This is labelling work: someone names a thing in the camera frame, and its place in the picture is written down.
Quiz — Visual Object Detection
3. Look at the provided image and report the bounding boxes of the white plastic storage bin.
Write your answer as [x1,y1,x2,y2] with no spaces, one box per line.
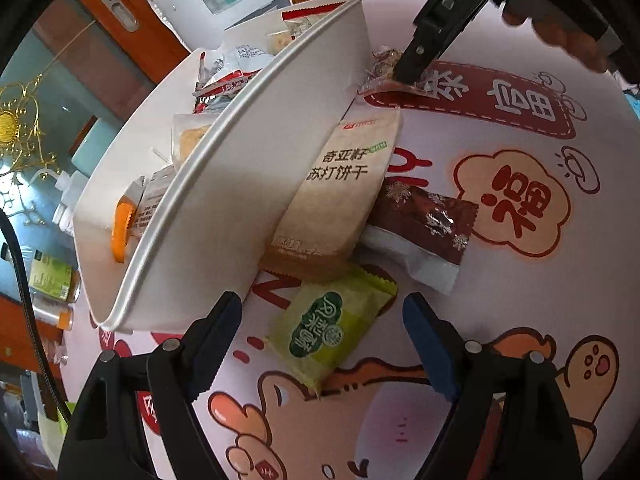
[72,0,366,333]

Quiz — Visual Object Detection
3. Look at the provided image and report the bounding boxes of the orange cap bottle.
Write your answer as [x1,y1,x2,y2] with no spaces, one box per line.
[31,296,75,332]

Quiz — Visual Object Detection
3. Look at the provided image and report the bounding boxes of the thin black cable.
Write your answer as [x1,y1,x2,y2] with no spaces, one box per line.
[0,207,69,414]

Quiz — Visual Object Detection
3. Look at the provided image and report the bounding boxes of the clear brown candy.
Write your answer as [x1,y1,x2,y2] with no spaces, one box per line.
[357,46,441,96]

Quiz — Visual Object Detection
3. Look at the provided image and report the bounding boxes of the green label bottle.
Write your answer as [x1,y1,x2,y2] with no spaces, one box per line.
[27,256,81,304]

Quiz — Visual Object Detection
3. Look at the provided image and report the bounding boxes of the red-ended clear snack packet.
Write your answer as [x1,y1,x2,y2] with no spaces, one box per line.
[281,2,347,41]

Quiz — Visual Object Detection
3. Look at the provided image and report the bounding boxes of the white pill bottle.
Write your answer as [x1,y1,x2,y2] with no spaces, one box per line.
[52,200,79,235]

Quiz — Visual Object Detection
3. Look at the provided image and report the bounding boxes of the white plastic dispenser box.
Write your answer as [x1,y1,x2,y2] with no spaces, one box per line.
[145,0,287,54]

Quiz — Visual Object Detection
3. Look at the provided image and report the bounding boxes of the white squeeze bottle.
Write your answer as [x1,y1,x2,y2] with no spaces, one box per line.
[52,170,94,201]

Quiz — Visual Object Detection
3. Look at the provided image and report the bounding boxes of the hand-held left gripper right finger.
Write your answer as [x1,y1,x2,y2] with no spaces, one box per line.
[401,292,586,480]

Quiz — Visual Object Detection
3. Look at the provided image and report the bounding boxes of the green pastry packet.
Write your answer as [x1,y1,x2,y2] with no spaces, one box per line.
[265,265,399,394]

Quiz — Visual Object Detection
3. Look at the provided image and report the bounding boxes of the pink printed tablecloth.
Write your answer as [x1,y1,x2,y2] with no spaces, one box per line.
[65,0,640,480]

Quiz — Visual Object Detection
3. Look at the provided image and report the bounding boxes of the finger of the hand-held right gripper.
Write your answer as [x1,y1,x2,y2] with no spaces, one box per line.
[391,0,488,84]

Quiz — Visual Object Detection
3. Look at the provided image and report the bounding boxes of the person's right hand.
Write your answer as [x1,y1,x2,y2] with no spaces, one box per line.
[502,0,610,73]

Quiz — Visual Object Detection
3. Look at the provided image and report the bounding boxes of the long kraft cracker packet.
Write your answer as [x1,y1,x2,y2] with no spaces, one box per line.
[260,107,403,281]

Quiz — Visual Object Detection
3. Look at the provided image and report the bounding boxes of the large white red snack bag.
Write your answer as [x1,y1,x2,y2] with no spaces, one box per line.
[192,42,274,99]

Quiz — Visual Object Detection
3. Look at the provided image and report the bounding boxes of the brown snowflake snack packet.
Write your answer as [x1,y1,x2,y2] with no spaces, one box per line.
[357,177,480,294]

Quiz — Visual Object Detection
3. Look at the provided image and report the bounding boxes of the wooden door with metal handle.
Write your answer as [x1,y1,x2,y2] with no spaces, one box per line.
[32,0,194,117]

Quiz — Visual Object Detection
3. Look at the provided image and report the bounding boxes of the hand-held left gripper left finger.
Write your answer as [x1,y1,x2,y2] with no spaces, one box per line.
[57,290,244,480]

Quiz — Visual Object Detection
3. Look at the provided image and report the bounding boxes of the gold ornament glass panel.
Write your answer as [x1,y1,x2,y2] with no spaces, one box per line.
[0,72,59,177]

